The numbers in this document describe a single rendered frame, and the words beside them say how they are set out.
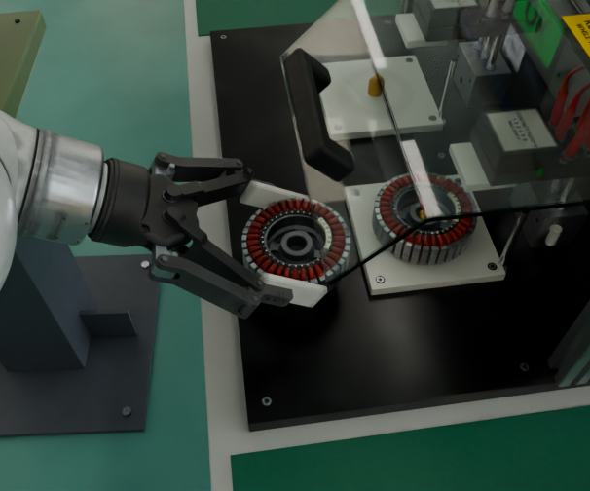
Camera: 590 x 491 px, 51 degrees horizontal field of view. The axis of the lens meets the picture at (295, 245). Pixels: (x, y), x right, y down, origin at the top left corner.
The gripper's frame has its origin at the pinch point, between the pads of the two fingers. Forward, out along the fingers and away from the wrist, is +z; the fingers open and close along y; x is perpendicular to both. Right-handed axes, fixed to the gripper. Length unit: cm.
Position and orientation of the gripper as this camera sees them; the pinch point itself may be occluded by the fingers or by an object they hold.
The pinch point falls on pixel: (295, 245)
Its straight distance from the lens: 63.7
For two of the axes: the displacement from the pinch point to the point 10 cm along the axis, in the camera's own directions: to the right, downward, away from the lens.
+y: 1.4, 7.9, -6.0
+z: 8.6, 2.1, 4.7
